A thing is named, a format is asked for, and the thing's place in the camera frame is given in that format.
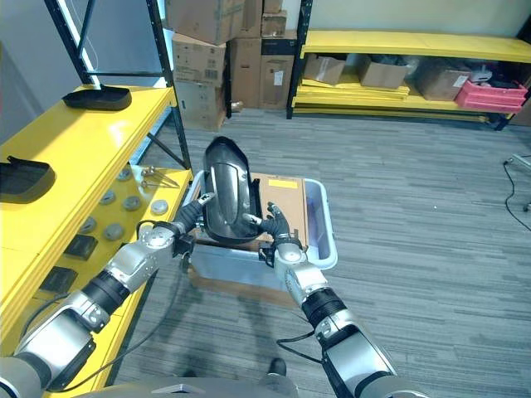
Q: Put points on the dark robot foot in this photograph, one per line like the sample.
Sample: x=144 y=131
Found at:
x=278 y=367

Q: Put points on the round grey disc part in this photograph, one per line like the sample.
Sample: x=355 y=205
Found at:
x=88 y=225
x=107 y=197
x=132 y=203
x=159 y=206
x=113 y=231
x=123 y=174

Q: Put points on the open cardboard box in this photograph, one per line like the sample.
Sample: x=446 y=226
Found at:
x=382 y=74
x=323 y=69

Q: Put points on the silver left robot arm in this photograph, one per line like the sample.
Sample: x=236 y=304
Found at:
x=124 y=259

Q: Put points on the white device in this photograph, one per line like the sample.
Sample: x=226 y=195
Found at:
x=481 y=76

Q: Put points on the large cardboard box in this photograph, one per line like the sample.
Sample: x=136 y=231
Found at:
x=199 y=16

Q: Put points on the right five-finger robot hand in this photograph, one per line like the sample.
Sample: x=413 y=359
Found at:
x=277 y=226

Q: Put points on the left five-finger robot hand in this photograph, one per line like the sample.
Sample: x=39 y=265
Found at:
x=188 y=216

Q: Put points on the narrow cardboard box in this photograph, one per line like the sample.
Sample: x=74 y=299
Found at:
x=252 y=18

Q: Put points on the pale blue plastic box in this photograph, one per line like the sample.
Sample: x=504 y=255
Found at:
x=319 y=232

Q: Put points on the flat cardboard under box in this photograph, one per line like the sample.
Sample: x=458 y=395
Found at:
x=245 y=292

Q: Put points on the white stand leg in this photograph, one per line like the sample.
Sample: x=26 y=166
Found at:
x=522 y=159

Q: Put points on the small flat cardboard box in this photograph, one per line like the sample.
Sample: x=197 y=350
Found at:
x=272 y=6

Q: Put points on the cardboard box with black band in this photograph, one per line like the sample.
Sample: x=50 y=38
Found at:
x=277 y=79

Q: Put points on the brown cardboard sheet yellow label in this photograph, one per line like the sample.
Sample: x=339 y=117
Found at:
x=286 y=203

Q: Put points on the metal bolt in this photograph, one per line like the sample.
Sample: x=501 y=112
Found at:
x=147 y=169
x=150 y=183

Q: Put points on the cardboard box with printed symbols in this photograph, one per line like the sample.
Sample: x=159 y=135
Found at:
x=201 y=105

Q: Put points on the yellow shelf rack dark posts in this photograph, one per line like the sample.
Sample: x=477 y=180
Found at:
x=91 y=137

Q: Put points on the black sole-shaped part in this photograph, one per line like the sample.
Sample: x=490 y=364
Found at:
x=227 y=182
x=22 y=180
x=99 y=97

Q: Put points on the black square part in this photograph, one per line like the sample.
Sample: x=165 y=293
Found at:
x=81 y=247
x=59 y=280

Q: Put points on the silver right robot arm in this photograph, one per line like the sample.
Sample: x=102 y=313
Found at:
x=332 y=315

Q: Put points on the red plastic crate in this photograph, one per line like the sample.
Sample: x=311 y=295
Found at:
x=489 y=97

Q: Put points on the cardboard box with white label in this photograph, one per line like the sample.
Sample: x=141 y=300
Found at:
x=440 y=83

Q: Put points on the long yellow shelf rack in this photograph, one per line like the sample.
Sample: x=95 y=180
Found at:
x=415 y=43

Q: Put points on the tall cardboard box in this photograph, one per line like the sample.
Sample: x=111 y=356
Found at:
x=245 y=72

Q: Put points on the cardboard box with barcode label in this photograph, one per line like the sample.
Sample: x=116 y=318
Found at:
x=198 y=60

